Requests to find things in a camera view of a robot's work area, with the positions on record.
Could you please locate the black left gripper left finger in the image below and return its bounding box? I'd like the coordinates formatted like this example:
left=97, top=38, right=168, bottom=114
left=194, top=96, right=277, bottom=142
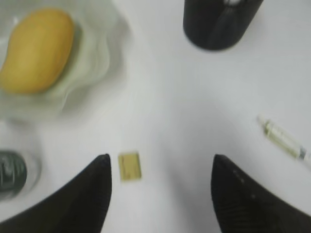
left=0, top=154, right=112, bottom=233

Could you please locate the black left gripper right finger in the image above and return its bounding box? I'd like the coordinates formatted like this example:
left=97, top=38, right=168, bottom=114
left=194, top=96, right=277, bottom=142
left=210, top=154, right=311, bottom=233

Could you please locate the pale green wavy glass bowl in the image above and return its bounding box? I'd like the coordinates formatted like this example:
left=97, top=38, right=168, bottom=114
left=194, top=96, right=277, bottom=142
left=0, top=0, right=121, bottom=122

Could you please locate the black mesh pen holder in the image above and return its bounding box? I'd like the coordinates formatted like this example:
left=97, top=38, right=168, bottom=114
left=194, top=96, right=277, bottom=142
left=183, top=0, right=262, bottom=50

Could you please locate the clear water bottle green label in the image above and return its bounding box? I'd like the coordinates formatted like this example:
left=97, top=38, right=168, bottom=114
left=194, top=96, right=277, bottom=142
left=0, top=145, right=42, bottom=202

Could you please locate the blue grey click pen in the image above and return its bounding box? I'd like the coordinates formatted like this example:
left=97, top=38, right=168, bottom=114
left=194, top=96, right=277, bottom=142
left=223, top=0, right=241, bottom=7

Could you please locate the yellow eraser near bowl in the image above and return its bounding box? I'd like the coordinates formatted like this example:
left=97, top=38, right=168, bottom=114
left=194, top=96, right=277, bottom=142
left=118, top=151, right=142, bottom=182

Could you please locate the yellow mango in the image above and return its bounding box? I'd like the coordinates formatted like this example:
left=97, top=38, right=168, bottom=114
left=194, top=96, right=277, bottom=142
left=0, top=8, right=74, bottom=94

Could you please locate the beige white click pen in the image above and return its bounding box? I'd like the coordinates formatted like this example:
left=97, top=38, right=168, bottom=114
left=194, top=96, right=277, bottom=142
left=257, top=116, right=311, bottom=169

